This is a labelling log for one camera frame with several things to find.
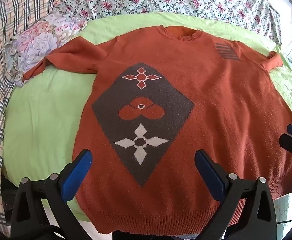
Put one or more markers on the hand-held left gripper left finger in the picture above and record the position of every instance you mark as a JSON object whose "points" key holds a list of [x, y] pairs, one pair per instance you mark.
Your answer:
{"points": [[78, 173]]}

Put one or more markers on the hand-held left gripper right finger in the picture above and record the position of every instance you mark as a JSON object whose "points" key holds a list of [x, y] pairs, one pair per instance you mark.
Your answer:
{"points": [[209, 173]]}

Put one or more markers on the orange knit sweater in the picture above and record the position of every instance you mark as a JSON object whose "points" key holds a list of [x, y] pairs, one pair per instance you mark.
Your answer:
{"points": [[211, 100]]}

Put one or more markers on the light green bed sheet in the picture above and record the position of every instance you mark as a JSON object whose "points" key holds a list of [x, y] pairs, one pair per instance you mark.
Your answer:
{"points": [[43, 120]]}

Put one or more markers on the plaid blanket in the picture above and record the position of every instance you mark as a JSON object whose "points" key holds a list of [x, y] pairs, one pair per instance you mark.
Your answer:
{"points": [[0, 62]]}

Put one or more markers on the pastel floral pillow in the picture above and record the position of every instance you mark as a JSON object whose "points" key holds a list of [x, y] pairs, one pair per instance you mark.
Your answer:
{"points": [[40, 35]]}

